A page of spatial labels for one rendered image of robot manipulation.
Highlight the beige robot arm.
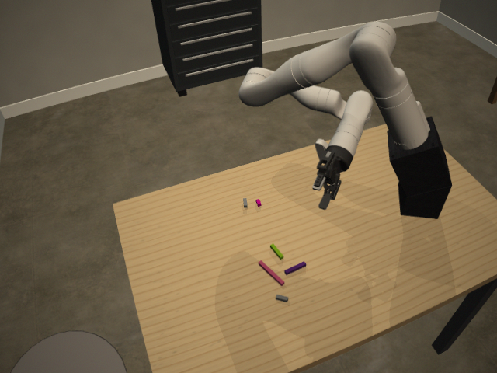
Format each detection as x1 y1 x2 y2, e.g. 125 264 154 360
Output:
238 22 430 160

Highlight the lime green rod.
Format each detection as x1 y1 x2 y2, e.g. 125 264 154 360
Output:
270 244 283 259

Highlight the purple rod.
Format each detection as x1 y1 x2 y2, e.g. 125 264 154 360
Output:
284 262 306 275

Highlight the pink rod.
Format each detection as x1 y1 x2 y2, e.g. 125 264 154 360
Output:
259 260 284 286

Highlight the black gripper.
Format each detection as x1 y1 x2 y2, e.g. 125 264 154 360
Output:
312 145 353 210

